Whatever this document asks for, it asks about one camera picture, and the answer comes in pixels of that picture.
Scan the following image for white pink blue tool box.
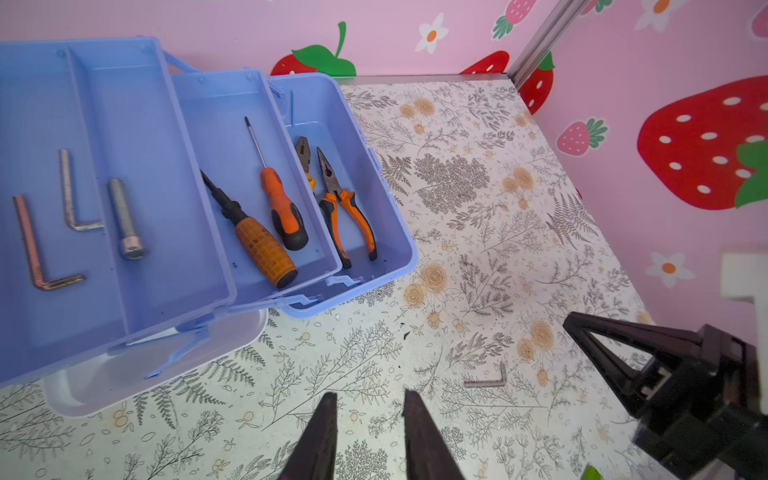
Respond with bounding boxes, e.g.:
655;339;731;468
1;37;417;416

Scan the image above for silver hex key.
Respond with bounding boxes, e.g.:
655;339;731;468
13;195;86;292

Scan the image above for small orange screwdriver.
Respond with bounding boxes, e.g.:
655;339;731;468
244;116;309;251

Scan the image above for green snack packet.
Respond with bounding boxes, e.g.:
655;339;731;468
581;465;603;480

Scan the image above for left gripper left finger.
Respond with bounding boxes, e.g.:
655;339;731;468
278;392;338;480

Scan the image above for orange needle nose pliers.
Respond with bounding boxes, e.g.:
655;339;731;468
293;136;353;270

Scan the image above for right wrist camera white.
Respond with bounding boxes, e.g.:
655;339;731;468
719;249;767;414

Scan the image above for small hex key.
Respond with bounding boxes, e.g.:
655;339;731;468
59;149;104;232

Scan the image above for orange black combination pliers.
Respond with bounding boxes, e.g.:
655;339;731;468
317;148;378;269

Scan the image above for metal bolt screw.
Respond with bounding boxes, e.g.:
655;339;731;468
108;178;146;260

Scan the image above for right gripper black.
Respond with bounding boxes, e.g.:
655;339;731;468
563;312;767;479

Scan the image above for thin hex key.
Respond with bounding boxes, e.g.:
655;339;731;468
463;362;507;388

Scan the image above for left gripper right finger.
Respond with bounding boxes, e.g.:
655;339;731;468
403;390;464;480

